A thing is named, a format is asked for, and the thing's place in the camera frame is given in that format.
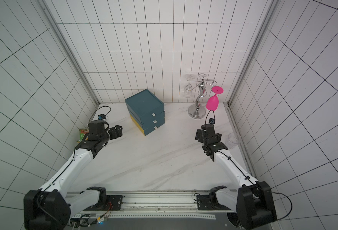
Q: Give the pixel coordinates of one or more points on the clear glass cup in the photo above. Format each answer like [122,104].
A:
[232,140]

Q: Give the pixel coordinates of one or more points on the teal three-drawer cabinet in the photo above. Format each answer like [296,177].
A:
[146,111]

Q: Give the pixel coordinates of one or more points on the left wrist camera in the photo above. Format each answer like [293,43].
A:
[99,126]

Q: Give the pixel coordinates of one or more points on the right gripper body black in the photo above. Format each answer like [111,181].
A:
[208,136]

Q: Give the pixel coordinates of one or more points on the circuit board with cables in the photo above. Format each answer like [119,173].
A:
[87,220]

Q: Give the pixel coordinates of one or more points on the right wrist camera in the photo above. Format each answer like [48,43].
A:
[210,123]

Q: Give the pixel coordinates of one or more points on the silver wine glass rack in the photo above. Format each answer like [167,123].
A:
[196,110]

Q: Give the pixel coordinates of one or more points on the green snack bag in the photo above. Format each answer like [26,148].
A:
[82,133]

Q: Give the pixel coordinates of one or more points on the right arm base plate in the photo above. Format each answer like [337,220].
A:
[204,203]

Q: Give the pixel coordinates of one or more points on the pink plastic wine glass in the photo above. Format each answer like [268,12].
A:
[213,101]

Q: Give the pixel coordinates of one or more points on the clear hanging wine glass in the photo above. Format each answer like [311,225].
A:
[189,87]

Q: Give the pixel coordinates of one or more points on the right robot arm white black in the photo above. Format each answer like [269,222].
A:
[250,201]

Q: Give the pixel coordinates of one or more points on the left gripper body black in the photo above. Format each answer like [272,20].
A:
[113,133]

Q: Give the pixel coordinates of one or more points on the aluminium mounting rail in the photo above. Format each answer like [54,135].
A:
[156,205]

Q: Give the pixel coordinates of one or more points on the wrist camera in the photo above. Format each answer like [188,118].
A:
[210,123]
[99,126]

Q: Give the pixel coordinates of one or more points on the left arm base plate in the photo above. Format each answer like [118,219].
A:
[113,202]

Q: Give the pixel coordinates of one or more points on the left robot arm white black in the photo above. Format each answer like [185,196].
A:
[47,208]

